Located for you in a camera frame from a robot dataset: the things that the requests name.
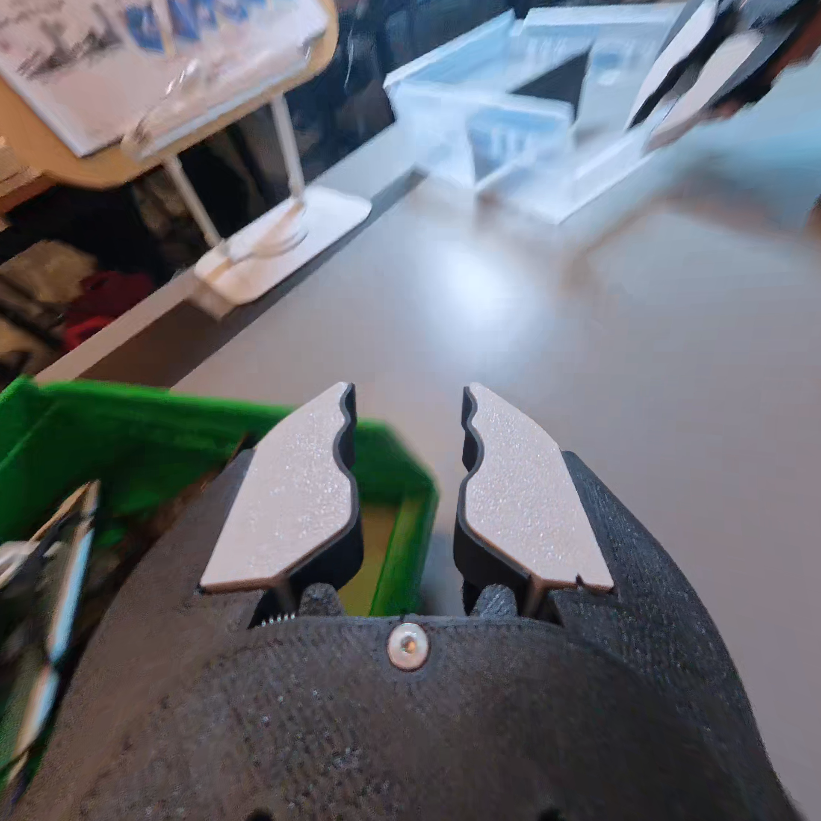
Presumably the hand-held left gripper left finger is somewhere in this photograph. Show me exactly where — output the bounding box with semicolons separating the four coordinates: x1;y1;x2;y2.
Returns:
199;383;365;626

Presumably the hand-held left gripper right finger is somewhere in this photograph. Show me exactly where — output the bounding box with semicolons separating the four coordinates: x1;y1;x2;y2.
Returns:
453;383;615;620

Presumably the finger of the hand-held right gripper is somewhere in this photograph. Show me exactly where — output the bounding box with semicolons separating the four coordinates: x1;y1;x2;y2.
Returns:
647;29;768;153
625;0;721;129

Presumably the green plastic storage bin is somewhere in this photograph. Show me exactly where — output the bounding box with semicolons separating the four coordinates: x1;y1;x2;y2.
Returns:
0;375;441;806

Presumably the clear plastic storage bin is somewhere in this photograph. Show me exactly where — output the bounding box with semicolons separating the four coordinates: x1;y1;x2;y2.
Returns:
384;3;688;225

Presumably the black multi-port usb hub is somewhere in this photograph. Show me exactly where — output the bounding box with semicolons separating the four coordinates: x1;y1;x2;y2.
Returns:
0;480;103;780

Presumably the black bin divider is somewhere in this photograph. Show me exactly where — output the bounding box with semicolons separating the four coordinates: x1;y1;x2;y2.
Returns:
512;50;595;108

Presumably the red bag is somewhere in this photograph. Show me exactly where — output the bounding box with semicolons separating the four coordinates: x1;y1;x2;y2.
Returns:
63;271;156;351

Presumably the instruction sheet on stand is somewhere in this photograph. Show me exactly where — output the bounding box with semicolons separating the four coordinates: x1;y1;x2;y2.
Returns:
0;0;374;304

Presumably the printed instruction sheet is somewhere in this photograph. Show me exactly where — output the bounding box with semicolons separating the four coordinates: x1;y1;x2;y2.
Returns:
0;0;329;159

